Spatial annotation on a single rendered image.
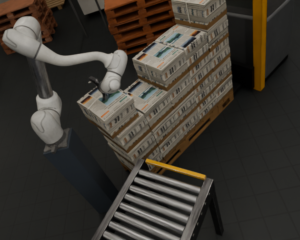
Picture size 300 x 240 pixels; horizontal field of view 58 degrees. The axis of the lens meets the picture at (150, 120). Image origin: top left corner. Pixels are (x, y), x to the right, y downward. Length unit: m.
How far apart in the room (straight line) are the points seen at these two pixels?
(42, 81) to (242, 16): 2.12
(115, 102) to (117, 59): 0.39
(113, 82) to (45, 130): 0.58
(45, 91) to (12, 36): 0.50
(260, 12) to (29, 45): 2.02
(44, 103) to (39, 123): 0.18
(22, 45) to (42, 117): 0.52
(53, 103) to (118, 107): 0.46
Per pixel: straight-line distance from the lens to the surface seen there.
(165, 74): 2.24
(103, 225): 1.81
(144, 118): 2.23
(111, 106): 2.02
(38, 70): 1.92
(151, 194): 1.78
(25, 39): 1.66
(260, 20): 2.88
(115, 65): 1.77
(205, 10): 2.45
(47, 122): 1.94
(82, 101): 2.22
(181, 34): 2.56
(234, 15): 3.22
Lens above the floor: 2.31
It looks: 44 degrees down
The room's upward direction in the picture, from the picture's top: 22 degrees counter-clockwise
